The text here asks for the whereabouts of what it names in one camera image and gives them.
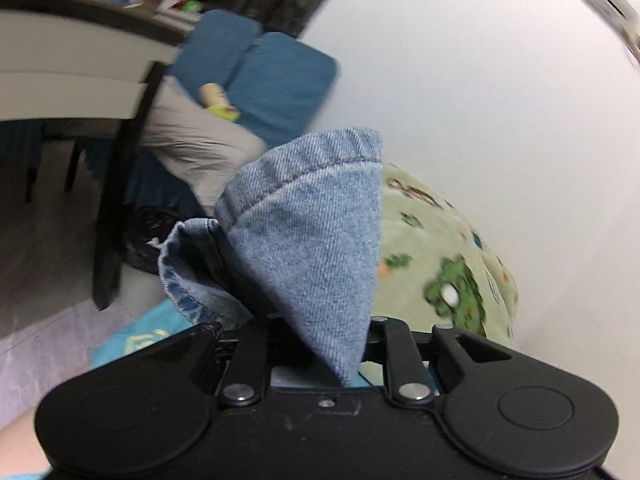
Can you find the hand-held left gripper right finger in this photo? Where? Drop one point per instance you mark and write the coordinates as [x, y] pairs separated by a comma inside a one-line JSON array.
[[396, 355]]

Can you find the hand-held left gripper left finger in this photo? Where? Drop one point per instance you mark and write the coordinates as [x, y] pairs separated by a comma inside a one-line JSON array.
[[252, 352]]

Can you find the light blue denim jeans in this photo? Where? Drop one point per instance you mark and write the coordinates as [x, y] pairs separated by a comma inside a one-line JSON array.
[[310, 240]]

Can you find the turquoise bed sheet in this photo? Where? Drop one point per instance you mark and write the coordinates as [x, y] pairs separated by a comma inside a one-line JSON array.
[[135, 340]]

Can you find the green printed fleece blanket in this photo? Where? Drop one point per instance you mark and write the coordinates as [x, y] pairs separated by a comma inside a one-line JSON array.
[[425, 240]]

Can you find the black trash bin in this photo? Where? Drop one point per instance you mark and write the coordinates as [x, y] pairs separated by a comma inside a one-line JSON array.
[[142, 240]]

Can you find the beige pants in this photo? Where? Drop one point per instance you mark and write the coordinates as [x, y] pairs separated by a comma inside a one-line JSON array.
[[200, 150]]

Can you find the pale pink mattress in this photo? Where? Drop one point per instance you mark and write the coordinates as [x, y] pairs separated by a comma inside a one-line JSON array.
[[17, 445]]

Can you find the yellow plush toy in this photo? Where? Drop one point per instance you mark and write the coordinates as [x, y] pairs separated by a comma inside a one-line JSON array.
[[217, 100]]

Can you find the blue covered sofa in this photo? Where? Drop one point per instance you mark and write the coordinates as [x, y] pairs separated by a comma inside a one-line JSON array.
[[280, 85]]

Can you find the blue covered chair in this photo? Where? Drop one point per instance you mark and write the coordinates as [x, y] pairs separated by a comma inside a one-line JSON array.
[[20, 145]]

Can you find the white table with black legs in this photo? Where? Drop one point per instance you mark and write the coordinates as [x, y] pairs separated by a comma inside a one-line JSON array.
[[60, 95]]

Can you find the white door frame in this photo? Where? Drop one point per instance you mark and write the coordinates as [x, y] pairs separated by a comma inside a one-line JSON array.
[[605, 5]]

